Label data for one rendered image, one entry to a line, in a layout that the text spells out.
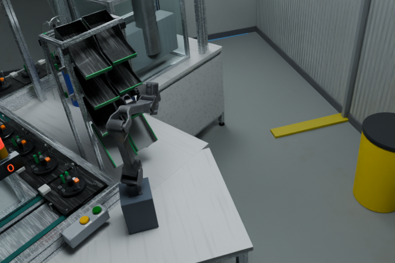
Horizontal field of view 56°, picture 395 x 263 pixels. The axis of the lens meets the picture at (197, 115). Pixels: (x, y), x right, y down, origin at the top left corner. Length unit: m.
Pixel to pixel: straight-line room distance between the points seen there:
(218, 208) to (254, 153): 1.63
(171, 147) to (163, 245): 0.67
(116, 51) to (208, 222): 0.92
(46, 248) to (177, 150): 0.87
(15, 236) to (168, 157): 0.86
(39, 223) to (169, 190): 0.64
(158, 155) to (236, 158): 1.33
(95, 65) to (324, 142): 2.44
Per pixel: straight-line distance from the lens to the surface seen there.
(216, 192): 1.92
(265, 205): 3.00
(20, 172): 2.19
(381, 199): 3.00
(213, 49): 3.29
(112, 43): 1.85
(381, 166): 2.78
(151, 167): 2.10
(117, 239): 1.83
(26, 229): 1.97
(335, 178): 3.29
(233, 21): 5.62
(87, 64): 1.74
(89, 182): 1.96
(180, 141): 2.24
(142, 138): 2.05
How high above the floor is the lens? 2.28
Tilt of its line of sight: 35 degrees down
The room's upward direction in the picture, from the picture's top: 6 degrees counter-clockwise
